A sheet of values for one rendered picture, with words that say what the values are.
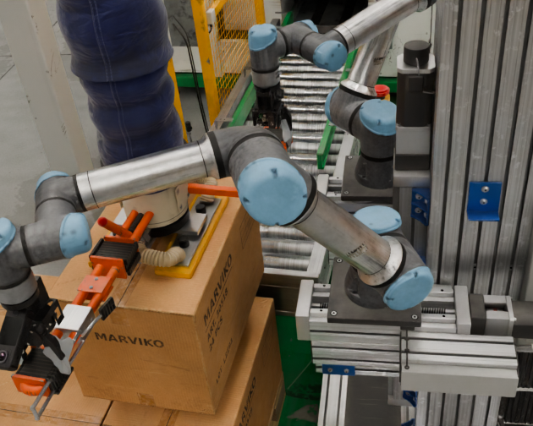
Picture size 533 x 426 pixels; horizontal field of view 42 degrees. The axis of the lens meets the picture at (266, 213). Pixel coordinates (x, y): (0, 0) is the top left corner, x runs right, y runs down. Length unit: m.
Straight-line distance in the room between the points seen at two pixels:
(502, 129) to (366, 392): 1.27
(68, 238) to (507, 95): 0.96
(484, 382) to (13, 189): 3.29
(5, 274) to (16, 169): 3.33
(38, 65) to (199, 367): 1.79
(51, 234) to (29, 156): 3.45
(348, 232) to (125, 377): 0.86
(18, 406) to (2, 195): 2.22
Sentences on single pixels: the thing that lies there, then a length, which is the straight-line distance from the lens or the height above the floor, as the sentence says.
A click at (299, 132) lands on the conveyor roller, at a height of 0.55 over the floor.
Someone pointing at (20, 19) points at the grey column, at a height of 1.25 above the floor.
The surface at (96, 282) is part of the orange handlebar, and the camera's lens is 1.61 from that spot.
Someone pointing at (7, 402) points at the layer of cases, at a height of 0.54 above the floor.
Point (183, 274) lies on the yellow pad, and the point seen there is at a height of 1.09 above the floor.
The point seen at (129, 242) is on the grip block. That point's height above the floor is 1.22.
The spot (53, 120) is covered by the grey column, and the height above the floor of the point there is 0.77.
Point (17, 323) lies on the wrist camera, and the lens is 1.35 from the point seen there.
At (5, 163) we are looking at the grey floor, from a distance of 4.70.
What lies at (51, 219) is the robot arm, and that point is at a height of 1.54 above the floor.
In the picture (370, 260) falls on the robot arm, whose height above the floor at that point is 1.30.
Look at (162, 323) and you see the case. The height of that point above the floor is 1.03.
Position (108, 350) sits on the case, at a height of 0.90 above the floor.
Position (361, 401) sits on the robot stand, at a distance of 2.55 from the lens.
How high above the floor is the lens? 2.25
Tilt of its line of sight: 37 degrees down
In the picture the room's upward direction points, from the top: 7 degrees counter-clockwise
